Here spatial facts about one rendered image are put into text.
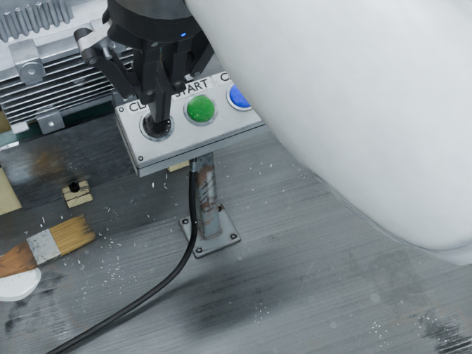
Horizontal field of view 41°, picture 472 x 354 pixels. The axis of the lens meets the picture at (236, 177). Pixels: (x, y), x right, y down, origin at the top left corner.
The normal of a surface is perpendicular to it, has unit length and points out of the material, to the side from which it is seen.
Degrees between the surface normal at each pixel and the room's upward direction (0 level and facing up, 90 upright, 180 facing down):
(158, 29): 112
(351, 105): 65
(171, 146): 24
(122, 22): 100
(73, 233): 2
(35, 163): 90
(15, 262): 0
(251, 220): 0
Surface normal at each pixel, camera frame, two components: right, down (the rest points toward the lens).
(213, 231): 0.41, 0.71
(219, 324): -0.04, -0.62
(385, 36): -0.25, 0.04
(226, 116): 0.14, -0.28
